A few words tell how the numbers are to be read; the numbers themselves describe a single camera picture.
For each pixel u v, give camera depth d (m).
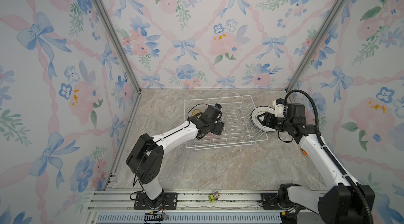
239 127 1.00
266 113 0.72
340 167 0.43
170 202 0.74
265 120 0.73
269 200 0.72
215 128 0.76
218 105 0.78
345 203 0.39
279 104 0.72
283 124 0.66
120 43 0.93
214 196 0.73
